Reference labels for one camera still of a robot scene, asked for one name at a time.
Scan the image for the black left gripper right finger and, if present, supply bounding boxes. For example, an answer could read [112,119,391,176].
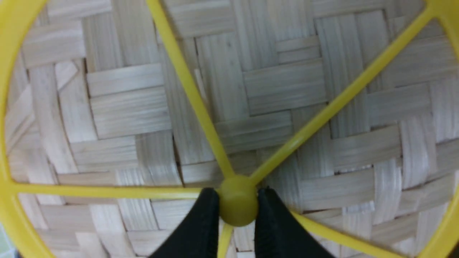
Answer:
[254,188,333,258]

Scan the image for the woven bamboo steamer lid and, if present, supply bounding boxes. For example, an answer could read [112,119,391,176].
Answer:
[1,0,458,258]

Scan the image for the green checkered tablecloth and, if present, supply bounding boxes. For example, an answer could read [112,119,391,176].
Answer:
[0,224,16,258]

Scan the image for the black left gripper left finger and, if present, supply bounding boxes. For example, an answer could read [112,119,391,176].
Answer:
[150,188,219,258]

